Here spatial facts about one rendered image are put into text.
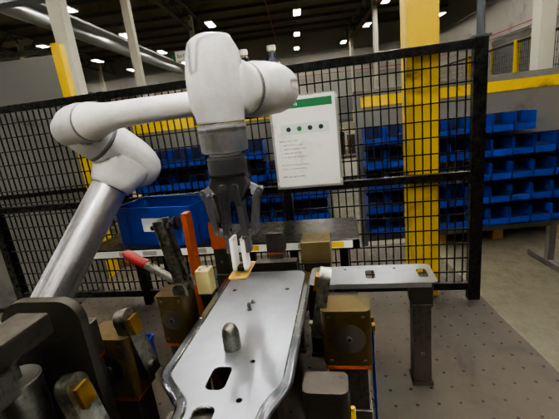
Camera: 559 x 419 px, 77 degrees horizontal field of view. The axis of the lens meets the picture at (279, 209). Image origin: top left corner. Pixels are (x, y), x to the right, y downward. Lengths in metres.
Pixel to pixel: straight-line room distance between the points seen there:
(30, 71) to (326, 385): 2.73
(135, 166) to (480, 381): 1.10
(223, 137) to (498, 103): 2.58
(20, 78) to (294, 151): 2.20
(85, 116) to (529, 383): 1.26
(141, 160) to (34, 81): 1.88
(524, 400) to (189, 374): 0.77
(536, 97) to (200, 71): 2.77
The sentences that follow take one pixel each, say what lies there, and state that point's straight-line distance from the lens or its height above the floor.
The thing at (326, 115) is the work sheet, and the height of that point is 1.38.
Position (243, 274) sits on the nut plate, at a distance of 0.73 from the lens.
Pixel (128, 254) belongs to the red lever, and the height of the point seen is 1.14.
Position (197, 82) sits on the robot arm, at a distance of 0.65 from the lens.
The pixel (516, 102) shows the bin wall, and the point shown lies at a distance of 3.11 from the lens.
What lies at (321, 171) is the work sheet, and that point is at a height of 1.20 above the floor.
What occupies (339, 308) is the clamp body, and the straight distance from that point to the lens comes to 0.68.
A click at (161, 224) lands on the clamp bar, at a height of 1.21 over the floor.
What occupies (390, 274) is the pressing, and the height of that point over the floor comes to 1.00.
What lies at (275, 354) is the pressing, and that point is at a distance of 0.66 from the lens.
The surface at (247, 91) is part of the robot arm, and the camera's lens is 0.68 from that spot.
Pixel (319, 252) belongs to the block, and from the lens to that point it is 0.97.
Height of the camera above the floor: 1.40
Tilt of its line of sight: 15 degrees down
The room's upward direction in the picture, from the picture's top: 7 degrees counter-clockwise
